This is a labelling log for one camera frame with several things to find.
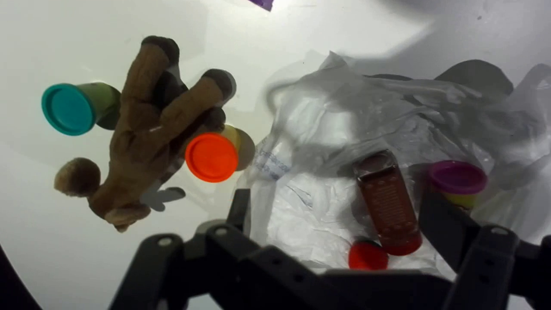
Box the purple lid dough tub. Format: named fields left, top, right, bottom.
left=426, top=159, right=490, bottom=213

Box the brown cylinder toy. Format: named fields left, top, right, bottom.
left=352, top=151, right=426, bottom=257

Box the orange lid dough tub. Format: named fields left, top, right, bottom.
left=183, top=126, right=257, bottom=187

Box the red lid dough tub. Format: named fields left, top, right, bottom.
left=347, top=240, right=393, bottom=273

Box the small purple piece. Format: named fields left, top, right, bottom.
left=249, top=0, right=276, bottom=14

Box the white plastic bag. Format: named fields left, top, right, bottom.
left=238, top=51, right=551, bottom=278

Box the brown plush toy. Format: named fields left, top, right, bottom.
left=52, top=35, right=238, bottom=235

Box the teal lid dough tub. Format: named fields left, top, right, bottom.
left=40, top=82, right=125, bottom=138

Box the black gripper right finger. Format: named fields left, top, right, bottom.
left=419, top=188, right=551, bottom=310

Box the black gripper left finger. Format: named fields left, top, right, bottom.
left=111, top=188, right=324, bottom=310

